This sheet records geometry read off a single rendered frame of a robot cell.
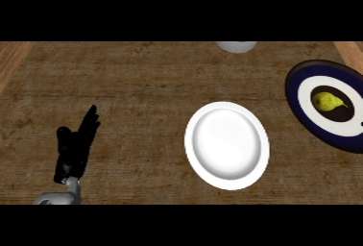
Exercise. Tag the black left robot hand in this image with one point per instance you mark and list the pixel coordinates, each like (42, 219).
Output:
(73, 147)

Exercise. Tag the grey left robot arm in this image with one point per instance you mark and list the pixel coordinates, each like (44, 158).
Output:
(66, 196)

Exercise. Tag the blue and white plate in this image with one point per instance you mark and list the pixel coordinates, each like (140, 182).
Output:
(327, 128)

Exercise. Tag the yellow-green pear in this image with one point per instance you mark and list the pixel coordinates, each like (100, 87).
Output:
(328, 102)

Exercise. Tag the brown woven placemat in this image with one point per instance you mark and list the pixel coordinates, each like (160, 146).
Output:
(142, 96)

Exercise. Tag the white round object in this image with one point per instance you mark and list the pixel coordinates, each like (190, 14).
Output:
(237, 46)

